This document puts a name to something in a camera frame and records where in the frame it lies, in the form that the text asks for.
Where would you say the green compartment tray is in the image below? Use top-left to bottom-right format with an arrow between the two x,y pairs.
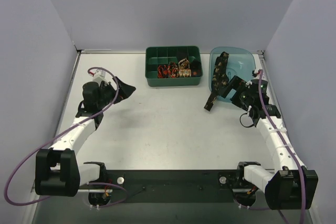
145,46 -> 203,87

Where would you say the orange patterned rolled tie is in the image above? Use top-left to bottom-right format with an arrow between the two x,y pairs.
167,62 -> 179,78

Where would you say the black gold floral tie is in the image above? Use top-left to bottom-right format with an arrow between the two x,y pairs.
204,51 -> 229,111

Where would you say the beige patterned rolled tie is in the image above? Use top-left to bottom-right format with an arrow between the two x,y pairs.
178,58 -> 191,78

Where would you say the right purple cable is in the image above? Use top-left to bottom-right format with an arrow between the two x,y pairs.
237,69 -> 307,224

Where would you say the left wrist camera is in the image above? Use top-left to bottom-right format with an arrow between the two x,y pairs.
92,69 -> 108,85

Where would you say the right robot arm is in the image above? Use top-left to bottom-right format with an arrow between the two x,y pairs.
212,76 -> 318,210

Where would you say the translucent blue plastic tub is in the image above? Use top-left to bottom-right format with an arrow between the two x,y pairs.
208,47 -> 256,93

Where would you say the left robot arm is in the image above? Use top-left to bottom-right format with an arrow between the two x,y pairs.
35,75 -> 136,197

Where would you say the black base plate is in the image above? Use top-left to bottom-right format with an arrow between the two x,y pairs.
87,169 -> 260,207

